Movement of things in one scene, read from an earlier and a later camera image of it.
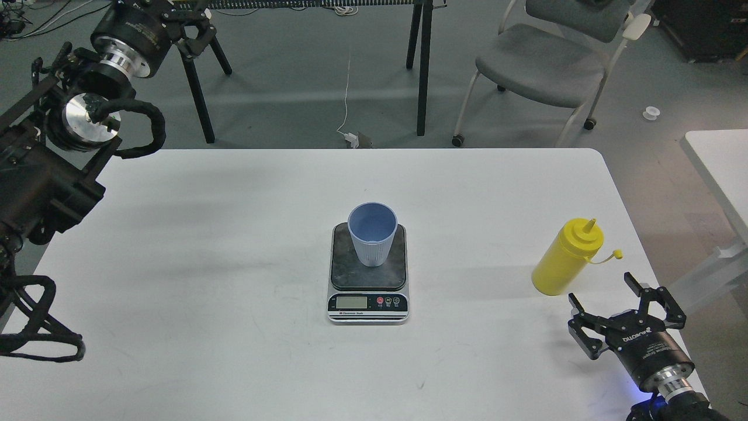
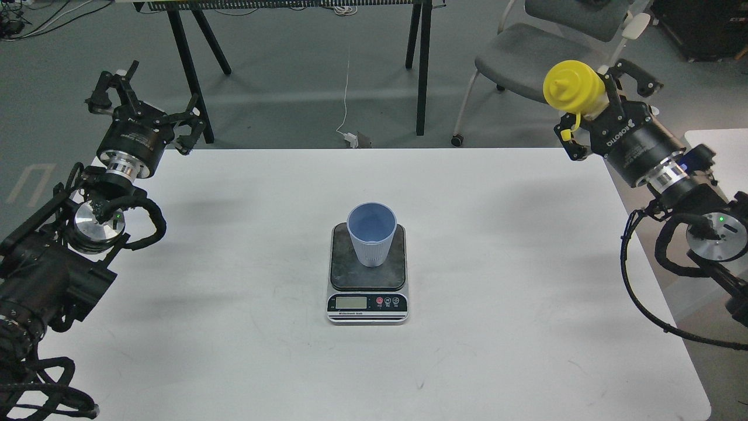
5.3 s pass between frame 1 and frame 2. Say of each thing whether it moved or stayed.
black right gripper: moved
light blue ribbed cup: stayed
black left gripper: moved
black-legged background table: stayed
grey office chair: stayed
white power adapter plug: stayed
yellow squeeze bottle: moved
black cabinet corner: stayed
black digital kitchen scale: stayed
